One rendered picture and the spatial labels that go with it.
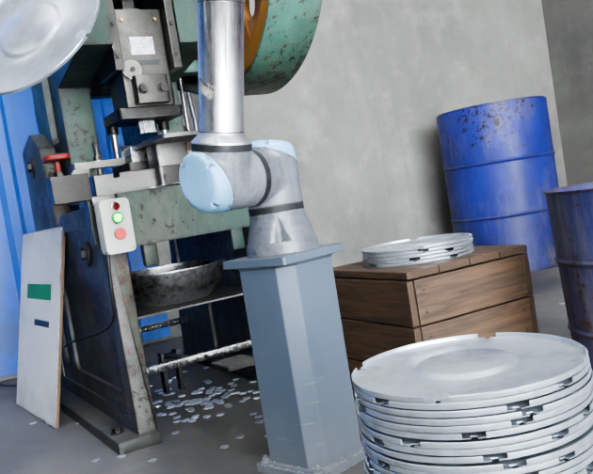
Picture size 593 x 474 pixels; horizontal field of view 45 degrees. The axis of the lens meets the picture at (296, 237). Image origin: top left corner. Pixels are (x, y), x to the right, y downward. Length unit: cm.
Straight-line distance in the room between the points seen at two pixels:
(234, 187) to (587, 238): 75
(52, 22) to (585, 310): 122
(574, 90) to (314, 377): 391
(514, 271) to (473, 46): 301
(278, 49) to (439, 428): 156
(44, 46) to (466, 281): 106
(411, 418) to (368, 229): 320
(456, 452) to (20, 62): 98
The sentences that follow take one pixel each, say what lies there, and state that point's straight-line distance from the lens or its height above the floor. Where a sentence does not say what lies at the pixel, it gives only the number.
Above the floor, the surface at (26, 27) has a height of 94.
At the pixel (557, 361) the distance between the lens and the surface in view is 92.
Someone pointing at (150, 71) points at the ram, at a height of 99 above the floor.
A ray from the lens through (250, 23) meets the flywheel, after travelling 235.
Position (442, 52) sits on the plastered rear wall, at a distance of 454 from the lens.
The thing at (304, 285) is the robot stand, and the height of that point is 38.
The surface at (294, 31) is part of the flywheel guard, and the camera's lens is 218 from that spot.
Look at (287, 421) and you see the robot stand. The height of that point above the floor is 12.
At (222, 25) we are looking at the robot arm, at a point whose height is 88.
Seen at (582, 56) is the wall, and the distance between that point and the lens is 507.
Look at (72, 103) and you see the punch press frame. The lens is 236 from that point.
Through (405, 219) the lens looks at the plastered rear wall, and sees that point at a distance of 417.
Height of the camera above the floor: 56
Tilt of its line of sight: 3 degrees down
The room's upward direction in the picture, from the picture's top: 9 degrees counter-clockwise
